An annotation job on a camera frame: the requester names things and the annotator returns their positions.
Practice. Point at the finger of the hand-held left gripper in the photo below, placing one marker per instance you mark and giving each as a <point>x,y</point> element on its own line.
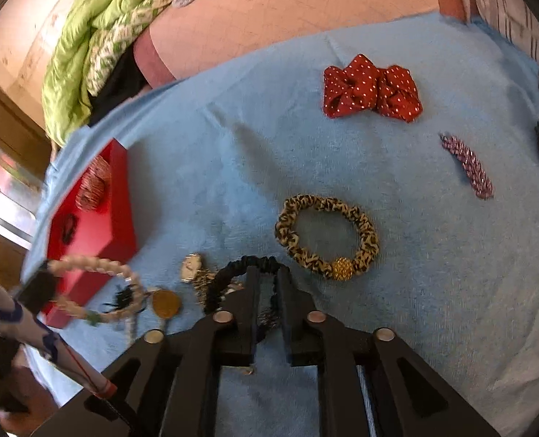
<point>39,286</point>

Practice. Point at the pearl earring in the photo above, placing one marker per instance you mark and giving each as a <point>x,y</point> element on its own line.
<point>191,267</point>

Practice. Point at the red tray box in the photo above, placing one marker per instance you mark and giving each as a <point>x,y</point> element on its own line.
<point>105,232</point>

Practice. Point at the stained glass window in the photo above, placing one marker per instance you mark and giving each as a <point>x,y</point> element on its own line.
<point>5,182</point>

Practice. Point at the wooden window frame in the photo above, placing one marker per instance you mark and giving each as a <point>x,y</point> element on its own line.
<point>5,109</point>

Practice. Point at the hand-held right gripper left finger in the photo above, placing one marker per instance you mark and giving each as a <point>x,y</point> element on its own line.
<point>247,309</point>

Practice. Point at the red polka dot bow scrunchie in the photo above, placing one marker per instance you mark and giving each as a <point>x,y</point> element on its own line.
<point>360,86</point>

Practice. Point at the leopard print scrunchie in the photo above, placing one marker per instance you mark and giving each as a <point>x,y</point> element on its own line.
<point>292,236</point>

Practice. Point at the white patterned cloth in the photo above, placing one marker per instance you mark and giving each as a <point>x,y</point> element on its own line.
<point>501,4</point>

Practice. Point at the black scrunchie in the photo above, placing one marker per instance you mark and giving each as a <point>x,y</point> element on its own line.
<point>233,269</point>

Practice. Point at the green quilt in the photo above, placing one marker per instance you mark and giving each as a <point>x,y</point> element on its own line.
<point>96,32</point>

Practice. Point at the black cloth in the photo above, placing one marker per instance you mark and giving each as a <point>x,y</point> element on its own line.
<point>119,86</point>

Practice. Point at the person's left hand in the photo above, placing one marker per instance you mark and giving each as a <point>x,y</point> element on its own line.
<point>28,396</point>

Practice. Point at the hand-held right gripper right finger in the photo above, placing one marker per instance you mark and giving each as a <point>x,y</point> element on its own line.
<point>292,314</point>

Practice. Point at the pink bed sheet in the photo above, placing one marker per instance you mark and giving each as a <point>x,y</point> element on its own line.
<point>296,4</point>

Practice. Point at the red checked bow scrunchie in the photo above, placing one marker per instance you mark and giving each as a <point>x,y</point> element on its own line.
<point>94,184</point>

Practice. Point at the pink braided hair clip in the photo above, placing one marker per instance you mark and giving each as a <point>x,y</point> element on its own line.
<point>467,168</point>

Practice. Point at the gold coin pendant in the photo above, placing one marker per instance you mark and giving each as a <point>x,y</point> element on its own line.
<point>167,302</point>

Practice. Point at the blue towel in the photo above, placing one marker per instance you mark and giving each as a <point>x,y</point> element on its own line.
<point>387,282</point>

